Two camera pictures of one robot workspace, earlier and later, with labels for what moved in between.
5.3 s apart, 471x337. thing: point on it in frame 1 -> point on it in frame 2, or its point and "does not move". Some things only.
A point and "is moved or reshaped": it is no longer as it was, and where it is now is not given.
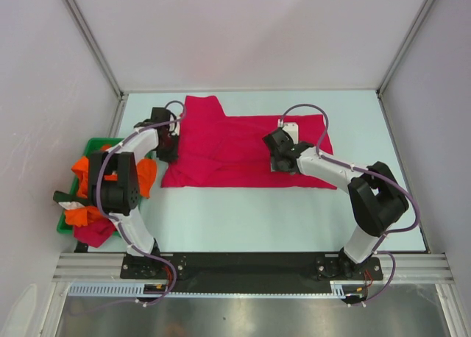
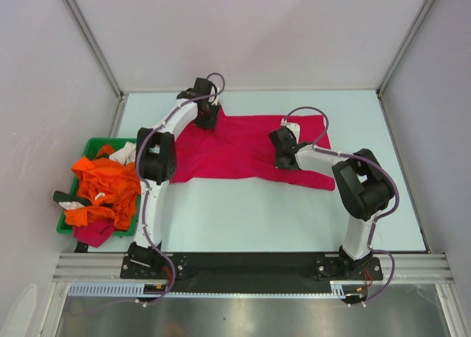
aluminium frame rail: (106, 268) does not move
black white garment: (68, 200) does not move
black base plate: (252, 271) does not move
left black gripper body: (169, 150) -> (208, 119)
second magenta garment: (96, 232) does not move
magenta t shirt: (216, 151) is moved or reshaped
